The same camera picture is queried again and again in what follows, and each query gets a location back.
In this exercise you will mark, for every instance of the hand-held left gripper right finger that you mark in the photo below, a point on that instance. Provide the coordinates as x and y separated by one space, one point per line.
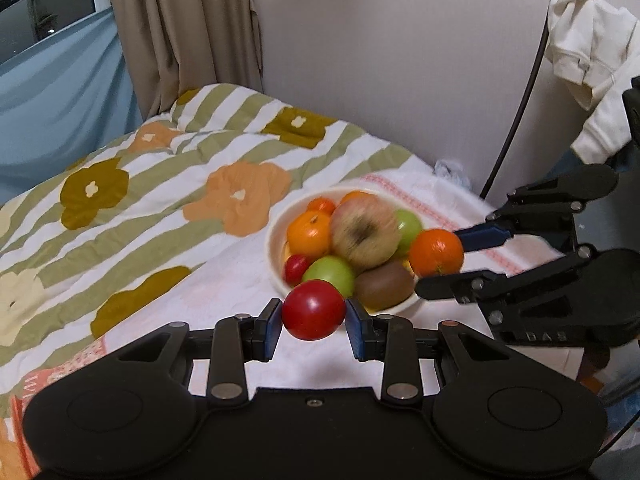
356 330

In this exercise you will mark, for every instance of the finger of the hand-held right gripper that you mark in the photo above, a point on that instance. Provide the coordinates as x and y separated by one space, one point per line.
450 287
482 237

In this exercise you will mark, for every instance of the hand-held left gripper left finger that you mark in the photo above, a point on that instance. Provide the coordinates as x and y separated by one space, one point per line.
272 327

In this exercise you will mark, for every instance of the small mandarin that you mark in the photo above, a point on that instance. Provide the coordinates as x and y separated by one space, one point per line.
321 205
435 252

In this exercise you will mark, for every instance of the round red tomato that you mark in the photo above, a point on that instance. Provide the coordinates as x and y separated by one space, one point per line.
315 310

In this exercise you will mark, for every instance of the brown kiwi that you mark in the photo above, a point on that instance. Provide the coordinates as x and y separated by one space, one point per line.
385 285

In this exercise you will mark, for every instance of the green apple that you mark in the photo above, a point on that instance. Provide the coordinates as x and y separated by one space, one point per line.
330 272
411 227

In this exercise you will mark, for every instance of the oval red tomato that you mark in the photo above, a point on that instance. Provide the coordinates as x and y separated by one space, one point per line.
297 266

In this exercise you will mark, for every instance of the cream oval bowl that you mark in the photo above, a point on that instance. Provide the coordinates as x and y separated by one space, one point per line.
277 240

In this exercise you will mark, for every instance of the large yellow-red apple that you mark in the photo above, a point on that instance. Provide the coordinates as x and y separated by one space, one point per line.
365 232

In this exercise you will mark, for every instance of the white crumpled tissue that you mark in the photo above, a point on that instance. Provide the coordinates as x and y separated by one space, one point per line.
450 171

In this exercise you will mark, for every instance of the large orange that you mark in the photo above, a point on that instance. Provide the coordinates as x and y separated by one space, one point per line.
356 195
307 235

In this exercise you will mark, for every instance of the dark blue garment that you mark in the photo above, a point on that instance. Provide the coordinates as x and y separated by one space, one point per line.
567 165

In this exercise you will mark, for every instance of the floral striped blanket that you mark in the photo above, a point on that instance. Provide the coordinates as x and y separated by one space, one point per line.
150 185

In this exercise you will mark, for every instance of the white garment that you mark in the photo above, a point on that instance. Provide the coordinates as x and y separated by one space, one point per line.
595 60

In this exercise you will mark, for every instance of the light blue cloth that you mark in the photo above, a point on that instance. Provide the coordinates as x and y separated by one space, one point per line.
60 110

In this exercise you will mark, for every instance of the beige curtain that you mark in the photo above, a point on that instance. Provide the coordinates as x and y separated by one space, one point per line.
190 25

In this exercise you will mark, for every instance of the window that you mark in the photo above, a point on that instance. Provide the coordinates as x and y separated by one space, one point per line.
45 0

